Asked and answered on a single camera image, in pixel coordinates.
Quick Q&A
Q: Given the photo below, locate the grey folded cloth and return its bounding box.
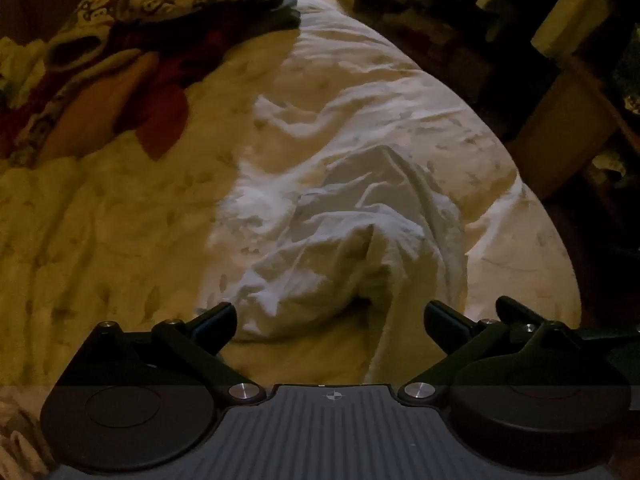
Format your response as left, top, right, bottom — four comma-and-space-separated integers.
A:
240, 0, 303, 41

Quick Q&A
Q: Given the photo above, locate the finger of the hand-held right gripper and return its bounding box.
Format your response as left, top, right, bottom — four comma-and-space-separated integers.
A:
495, 296, 640, 343

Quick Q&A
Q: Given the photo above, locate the orange cloth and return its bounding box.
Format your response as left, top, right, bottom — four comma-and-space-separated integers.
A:
42, 52, 161, 161

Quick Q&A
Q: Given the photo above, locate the small white garment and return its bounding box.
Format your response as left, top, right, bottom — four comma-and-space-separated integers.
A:
235, 145, 471, 386

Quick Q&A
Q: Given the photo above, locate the dark red cloth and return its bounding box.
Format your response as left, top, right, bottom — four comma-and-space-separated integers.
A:
0, 25, 236, 161

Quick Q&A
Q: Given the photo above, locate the dark wooden furniture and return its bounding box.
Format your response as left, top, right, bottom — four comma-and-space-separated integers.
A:
320, 0, 501, 106

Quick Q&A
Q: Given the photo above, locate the hanging light garment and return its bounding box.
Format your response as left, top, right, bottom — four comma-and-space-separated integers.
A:
475, 0, 616, 58

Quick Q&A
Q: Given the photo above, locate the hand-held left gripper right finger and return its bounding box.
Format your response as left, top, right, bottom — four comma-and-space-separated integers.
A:
397, 301, 581, 405

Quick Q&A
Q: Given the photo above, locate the wooden stool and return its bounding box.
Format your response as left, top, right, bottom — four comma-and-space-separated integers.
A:
510, 55, 640, 201

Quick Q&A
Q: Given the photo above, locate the floral cream bed sheet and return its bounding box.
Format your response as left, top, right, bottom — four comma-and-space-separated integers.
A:
0, 0, 583, 480

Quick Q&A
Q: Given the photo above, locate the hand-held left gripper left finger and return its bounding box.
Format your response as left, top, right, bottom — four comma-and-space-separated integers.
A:
94, 302, 266, 406

